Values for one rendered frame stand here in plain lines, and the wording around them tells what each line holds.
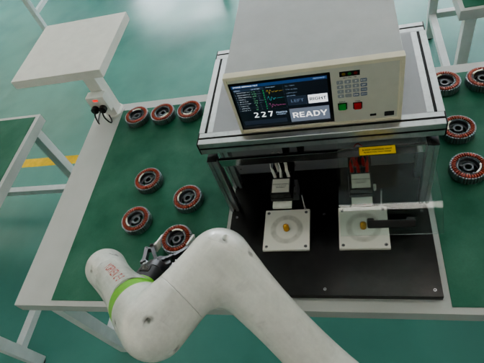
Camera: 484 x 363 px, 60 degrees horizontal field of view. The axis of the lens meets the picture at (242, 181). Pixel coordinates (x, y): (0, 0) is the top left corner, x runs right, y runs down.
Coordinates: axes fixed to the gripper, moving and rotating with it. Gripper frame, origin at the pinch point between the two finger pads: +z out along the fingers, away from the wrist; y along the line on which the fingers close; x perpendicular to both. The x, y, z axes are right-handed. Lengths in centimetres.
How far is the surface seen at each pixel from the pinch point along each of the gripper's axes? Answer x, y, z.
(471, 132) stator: -21, -99, 34
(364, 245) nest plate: 0, -63, -3
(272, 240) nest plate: -0.7, -34.4, -1.0
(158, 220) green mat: -3.0, 10.5, 9.5
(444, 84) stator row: -34, -95, 57
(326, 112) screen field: -43, -55, -5
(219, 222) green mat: -2.3, -13.7, 8.1
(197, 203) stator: -7.8, -4.9, 12.9
